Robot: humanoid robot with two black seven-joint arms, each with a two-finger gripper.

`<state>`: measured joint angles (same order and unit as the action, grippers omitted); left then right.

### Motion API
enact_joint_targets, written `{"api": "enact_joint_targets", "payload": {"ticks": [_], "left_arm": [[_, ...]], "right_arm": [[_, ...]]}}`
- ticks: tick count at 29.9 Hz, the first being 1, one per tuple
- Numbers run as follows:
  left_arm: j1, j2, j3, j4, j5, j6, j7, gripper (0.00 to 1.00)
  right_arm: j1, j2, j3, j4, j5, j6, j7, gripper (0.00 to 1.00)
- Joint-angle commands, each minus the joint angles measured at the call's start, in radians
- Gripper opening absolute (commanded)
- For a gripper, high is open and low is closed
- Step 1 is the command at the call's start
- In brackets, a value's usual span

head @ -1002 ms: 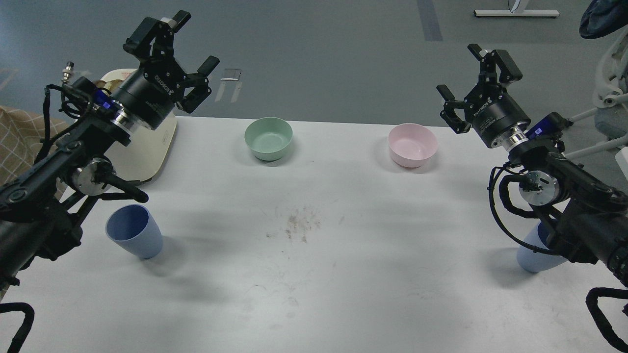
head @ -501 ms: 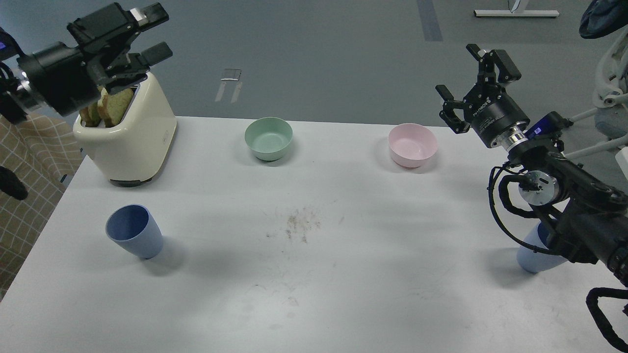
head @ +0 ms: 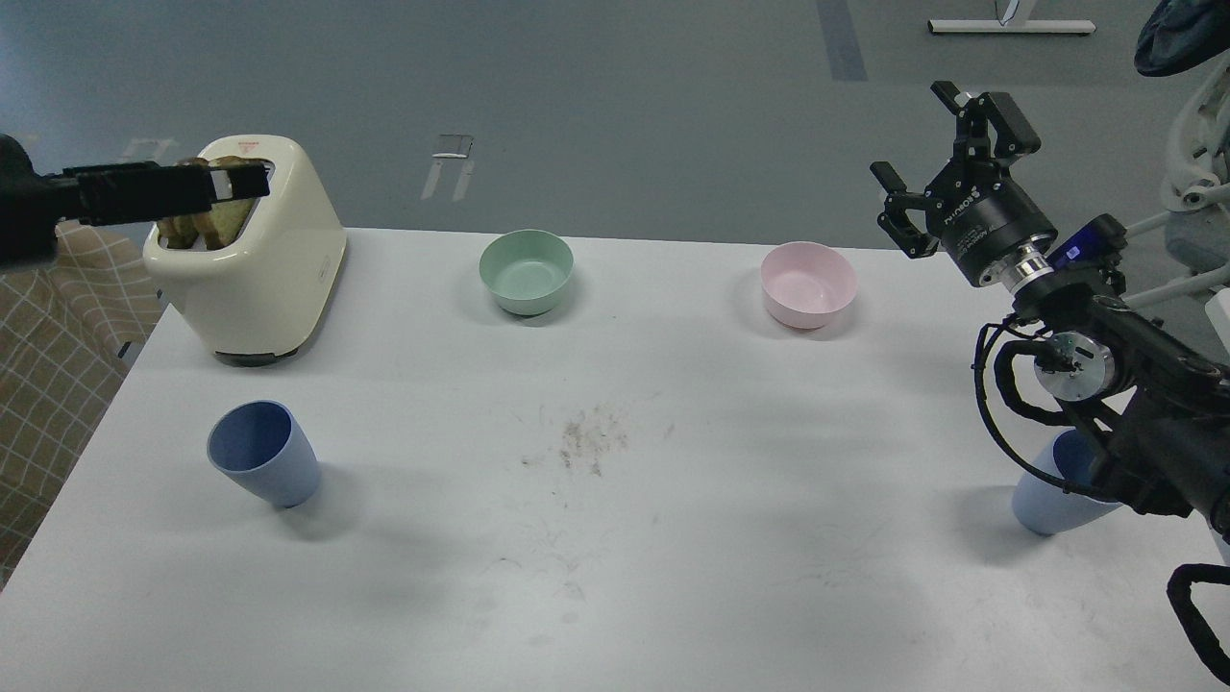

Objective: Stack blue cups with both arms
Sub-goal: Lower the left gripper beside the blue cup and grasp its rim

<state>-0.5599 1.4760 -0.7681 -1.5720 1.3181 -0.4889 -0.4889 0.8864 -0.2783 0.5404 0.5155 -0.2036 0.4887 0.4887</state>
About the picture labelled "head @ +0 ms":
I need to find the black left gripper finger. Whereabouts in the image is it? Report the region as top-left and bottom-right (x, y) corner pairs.
(207, 161), (272, 203)

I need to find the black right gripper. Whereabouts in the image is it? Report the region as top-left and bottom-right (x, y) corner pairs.
(870, 82), (1058, 286)

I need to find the blue cup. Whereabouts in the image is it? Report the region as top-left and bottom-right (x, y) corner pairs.
(205, 399), (323, 508)
(1011, 429), (1121, 537)

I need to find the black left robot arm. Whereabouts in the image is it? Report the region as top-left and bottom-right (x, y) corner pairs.
(1, 135), (271, 273)

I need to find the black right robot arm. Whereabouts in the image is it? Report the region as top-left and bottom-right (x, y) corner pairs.
(871, 82), (1228, 540)

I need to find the toast slice right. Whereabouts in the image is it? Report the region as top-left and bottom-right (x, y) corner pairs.
(182, 155), (260, 250)

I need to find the toast slice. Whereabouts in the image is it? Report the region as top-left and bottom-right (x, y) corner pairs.
(182, 155), (260, 250)
(157, 209), (215, 250)

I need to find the toast slice left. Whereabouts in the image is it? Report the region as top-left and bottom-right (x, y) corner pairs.
(157, 209), (215, 250)

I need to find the cream toaster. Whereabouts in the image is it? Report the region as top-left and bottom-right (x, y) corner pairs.
(141, 135), (347, 364)

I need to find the white desk base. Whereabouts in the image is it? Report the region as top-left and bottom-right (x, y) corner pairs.
(927, 1), (1095, 37)

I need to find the pink bowl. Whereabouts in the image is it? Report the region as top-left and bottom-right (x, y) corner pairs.
(759, 241), (859, 332)

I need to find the beige checkered cloth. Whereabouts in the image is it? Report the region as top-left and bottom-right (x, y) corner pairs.
(1, 222), (164, 580)

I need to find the white office chair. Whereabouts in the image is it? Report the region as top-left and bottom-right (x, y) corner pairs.
(1125, 1), (1229, 309)

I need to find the green bowl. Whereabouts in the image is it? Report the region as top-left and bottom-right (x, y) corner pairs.
(478, 229), (574, 318)

